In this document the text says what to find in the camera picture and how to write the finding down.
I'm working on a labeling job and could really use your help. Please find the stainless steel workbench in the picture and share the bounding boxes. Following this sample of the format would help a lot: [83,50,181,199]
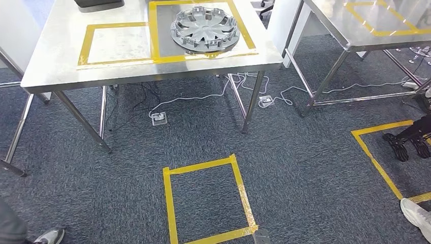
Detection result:
[20,0,284,154]

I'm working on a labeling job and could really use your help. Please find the yellow floor tape square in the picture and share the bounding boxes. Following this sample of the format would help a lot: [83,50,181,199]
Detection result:
[162,154,259,244]
[351,119,431,205]

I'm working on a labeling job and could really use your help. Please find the silver plastic wheel cover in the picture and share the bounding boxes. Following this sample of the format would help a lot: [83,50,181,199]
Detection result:
[170,6,241,54]

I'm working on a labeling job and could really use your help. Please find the large yellow tape square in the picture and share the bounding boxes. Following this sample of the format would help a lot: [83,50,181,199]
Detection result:
[148,0,258,65]

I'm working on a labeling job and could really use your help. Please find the white partition panel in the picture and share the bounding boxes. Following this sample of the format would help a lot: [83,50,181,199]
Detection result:
[267,0,312,68]
[0,0,56,102]

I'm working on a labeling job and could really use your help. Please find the black office chair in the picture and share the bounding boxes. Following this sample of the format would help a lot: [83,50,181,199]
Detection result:
[259,0,275,17]

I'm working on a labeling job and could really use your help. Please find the dark robot body piece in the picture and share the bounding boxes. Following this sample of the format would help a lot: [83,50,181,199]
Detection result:
[252,229,271,244]

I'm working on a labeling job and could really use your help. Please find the small yellow tape rectangle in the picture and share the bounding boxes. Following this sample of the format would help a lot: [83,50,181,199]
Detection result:
[77,21,156,66]

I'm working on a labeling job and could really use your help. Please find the stainless steel table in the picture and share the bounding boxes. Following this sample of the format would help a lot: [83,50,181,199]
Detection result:
[282,0,431,117]

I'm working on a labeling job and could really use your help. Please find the black foam tray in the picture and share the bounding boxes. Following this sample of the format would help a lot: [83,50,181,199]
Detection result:
[73,0,125,13]

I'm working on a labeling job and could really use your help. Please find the chrome stool base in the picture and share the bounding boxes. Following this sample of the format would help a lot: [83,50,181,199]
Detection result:
[395,45,431,65]

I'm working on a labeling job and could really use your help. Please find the white floor cable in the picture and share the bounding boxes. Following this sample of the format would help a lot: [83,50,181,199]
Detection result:
[148,74,236,118]
[232,72,428,108]

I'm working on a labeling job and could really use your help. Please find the black floor cables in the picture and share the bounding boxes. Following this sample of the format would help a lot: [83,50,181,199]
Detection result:
[109,82,162,132]

